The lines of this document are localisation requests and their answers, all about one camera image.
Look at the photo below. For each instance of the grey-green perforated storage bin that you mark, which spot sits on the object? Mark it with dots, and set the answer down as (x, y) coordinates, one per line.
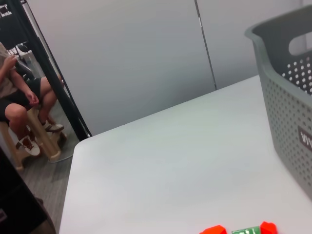
(280, 109)

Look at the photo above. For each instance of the green toy brick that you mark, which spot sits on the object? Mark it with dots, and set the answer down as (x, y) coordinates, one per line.
(246, 230)

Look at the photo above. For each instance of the black tripod stand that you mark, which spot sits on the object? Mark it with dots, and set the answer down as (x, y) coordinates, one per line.
(56, 80)

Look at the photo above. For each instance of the small red toy brick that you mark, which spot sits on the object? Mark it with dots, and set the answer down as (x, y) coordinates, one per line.
(268, 228)

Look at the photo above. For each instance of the light wooden stool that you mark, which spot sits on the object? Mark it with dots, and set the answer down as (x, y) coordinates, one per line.
(48, 143)

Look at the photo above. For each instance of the black office chair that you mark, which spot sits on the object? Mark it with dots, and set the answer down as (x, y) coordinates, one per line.
(12, 29)

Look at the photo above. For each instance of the seated person beige shirt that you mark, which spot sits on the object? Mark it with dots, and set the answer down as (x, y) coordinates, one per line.
(7, 83)

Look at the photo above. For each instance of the orange-red toy brick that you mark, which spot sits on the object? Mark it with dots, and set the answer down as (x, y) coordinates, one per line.
(214, 230)

